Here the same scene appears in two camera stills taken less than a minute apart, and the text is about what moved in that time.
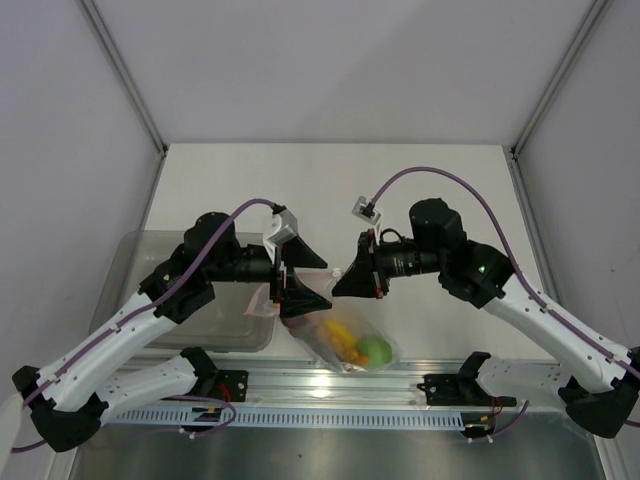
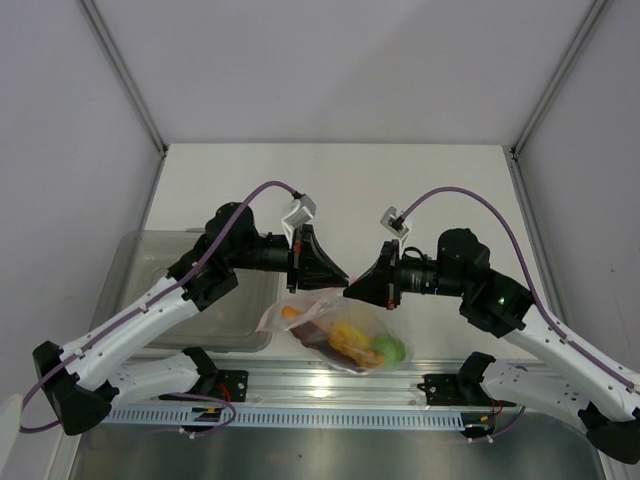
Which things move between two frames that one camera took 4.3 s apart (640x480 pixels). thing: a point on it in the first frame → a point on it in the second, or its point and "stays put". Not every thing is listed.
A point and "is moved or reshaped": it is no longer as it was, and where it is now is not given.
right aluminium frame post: [512, 152] stays put
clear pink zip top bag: [354, 334] is moved or reshaped
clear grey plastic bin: [220, 324] stays put
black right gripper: [367, 276] → [378, 285]
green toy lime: [377, 349] → [392, 351]
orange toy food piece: [350, 355] → [366, 358]
